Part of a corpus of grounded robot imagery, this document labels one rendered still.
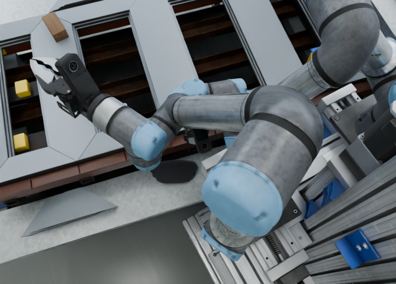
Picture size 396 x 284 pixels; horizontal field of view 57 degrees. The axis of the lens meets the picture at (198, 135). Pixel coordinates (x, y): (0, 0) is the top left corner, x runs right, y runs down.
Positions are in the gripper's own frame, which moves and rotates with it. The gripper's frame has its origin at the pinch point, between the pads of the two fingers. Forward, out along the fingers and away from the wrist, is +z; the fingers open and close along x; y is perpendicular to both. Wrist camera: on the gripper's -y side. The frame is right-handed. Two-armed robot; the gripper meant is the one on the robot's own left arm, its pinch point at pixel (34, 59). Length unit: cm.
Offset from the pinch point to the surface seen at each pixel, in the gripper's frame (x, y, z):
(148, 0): 78, 50, 32
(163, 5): 79, 50, 25
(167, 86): 46, 55, -3
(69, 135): 8, 60, 15
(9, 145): -9, 63, 31
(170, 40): 65, 52, 10
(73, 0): 62, 59, 66
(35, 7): 50, 64, 82
